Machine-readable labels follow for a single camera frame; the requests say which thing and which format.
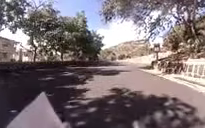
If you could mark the dark bush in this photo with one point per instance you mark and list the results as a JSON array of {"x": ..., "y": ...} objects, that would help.
[{"x": 170, "y": 65}]

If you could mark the row of trees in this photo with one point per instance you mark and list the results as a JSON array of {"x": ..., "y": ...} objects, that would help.
[{"x": 73, "y": 40}]

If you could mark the pale pavement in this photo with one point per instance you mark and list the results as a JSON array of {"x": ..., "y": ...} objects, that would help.
[{"x": 190, "y": 82}]

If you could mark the pale building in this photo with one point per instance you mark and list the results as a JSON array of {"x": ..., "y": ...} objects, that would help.
[{"x": 3, "y": 50}]

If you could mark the grey asphalt road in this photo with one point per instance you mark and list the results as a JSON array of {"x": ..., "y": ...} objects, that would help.
[{"x": 123, "y": 80}]

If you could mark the dry hill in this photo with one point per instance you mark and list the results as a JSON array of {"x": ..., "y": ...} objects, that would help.
[{"x": 130, "y": 48}]

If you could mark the large overhanging tree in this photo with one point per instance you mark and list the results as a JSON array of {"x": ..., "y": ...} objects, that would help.
[{"x": 190, "y": 20}]

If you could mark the low dark wall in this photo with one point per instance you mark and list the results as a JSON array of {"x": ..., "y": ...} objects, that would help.
[{"x": 30, "y": 65}]

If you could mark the sign on post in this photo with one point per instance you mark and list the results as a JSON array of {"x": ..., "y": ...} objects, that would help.
[{"x": 156, "y": 47}]

